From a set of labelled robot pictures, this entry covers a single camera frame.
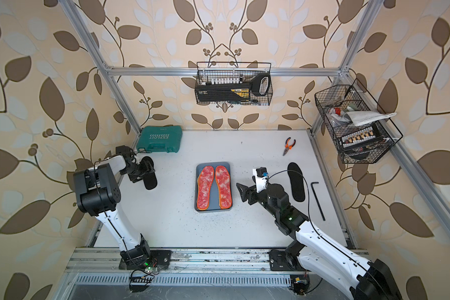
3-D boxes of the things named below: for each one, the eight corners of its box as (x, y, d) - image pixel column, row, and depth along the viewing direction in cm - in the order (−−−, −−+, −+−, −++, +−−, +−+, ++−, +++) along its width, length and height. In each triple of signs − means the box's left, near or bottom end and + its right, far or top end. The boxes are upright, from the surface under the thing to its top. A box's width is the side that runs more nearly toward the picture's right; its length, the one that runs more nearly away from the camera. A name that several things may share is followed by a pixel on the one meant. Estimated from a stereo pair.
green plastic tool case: (135, 154, 112) (131, 148, 107) (146, 129, 125) (142, 123, 121) (179, 154, 111) (177, 148, 107) (185, 129, 125) (183, 123, 121)
